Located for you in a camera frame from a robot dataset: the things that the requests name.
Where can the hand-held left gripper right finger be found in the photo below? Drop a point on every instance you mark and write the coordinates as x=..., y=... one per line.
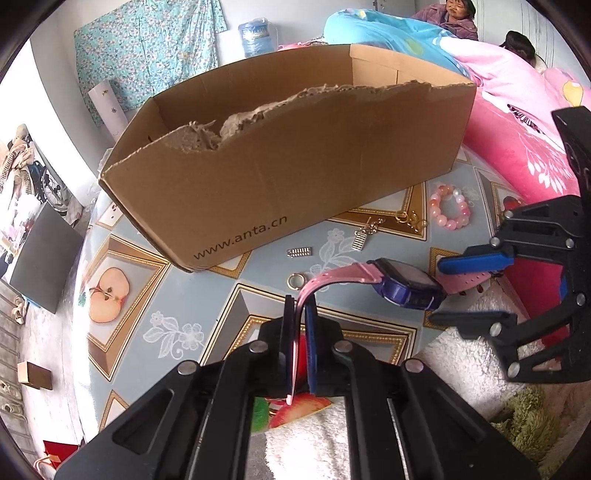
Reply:
x=311, y=350

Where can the white fluffy garment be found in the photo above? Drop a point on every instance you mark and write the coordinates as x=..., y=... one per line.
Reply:
x=461, y=360

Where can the grey cabinet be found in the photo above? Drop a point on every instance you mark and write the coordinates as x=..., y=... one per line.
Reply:
x=46, y=258

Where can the red bag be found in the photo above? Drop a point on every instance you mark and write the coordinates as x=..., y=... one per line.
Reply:
x=60, y=454

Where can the beige cloth bundle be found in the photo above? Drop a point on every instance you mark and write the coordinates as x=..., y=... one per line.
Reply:
x=16, y=157

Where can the blue water dispenser bottle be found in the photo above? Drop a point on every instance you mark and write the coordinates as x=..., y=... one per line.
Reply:
x=255, y=37

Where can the kids digital wristwatch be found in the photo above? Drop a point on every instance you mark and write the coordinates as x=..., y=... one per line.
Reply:
x=406, y=284

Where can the blue printed quilt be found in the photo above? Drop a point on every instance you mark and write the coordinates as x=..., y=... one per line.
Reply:
x=392, y=32

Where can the torn cardboard box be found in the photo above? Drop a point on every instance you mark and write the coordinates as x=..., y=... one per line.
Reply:
x=277, y=184

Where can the gold clasp earring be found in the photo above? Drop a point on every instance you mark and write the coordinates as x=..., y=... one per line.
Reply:
x=402, y=216

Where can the floral wall cloth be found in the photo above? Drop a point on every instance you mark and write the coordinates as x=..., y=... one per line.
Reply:
x=152, y=46

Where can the gold hoop earring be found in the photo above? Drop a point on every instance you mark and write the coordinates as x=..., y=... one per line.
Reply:
x=414, y=225

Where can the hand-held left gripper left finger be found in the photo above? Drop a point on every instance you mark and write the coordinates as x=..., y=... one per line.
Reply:
x=290, y=350

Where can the silver spring clip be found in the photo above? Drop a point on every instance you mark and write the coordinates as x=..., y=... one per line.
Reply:
x=299, y=252

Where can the rolled paper tube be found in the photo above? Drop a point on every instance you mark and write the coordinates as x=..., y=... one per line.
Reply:
x=108, y=110

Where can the wheelchair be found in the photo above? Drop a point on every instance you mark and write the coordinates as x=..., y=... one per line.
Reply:
x=46, y=180

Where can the silver abacus pendant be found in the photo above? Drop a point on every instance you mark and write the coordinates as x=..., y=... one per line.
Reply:
x=361, y=241

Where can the green fluffy scarf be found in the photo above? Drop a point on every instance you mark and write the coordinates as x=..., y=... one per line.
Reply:
x=535, y=424

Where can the pink printed blanket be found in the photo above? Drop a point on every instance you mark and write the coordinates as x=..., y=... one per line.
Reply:
x=508, y=115

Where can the small brown box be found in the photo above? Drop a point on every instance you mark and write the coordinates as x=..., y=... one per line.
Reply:
x=34, y=374

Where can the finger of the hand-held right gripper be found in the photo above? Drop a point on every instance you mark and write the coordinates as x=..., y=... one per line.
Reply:
x=471, y=263
x=475, y=321

